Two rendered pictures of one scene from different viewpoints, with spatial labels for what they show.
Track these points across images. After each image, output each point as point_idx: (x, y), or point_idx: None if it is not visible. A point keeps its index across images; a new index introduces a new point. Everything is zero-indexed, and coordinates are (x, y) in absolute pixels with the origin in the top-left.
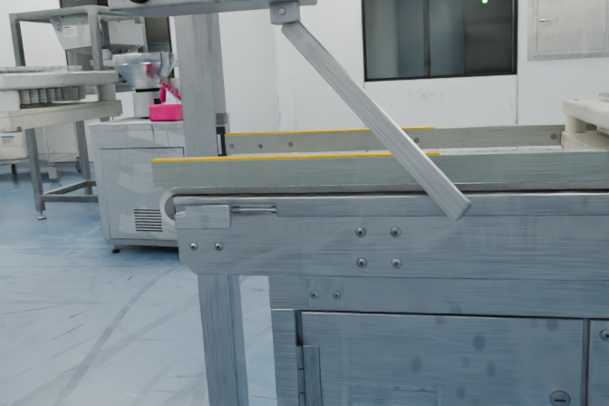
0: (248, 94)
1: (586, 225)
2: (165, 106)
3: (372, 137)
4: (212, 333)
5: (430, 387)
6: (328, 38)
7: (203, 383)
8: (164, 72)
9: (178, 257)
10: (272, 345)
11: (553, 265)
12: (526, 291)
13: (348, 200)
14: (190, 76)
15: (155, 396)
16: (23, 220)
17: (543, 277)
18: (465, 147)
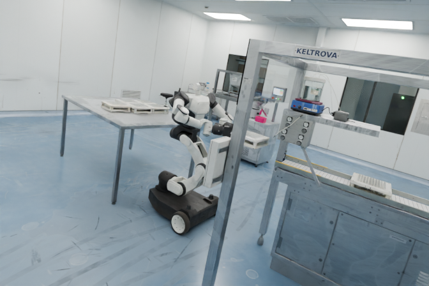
0: None
1: (341, 195)
2: (260, 117)
3: (315, 165)
4: (270, 191)
5: (309, 212)
6: (325, 98)
7: (255, 204)
8: (263, 105)
9: (250, 165)
10: (275, 202)
11: (334, 199)
12: (330, 202)
13: (304, 178)
14: (282, 142)
15: (242, 202)
16: (200, 135)
17: (332, 200)
18: (332, 173)
